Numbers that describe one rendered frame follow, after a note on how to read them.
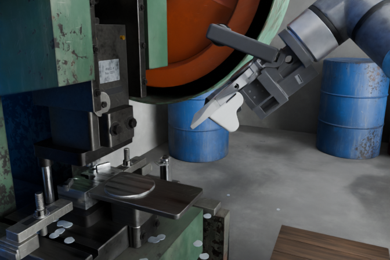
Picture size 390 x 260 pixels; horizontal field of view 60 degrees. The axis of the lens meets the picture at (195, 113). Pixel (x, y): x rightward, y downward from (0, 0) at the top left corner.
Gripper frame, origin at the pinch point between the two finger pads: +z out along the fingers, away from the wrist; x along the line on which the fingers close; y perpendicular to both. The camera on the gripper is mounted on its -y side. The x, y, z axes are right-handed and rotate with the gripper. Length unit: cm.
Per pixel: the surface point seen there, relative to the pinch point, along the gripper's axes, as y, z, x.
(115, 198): 4.4, 31.2, 11.4
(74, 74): -19.8, 13.8, 2.8
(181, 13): -23, -2, 54
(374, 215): 136, -1, 156
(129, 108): -9.5, 18.1, 20.8
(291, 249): 68, 24, 61
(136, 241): 15.7, 35.2, 11.8
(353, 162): 144, -10, 249
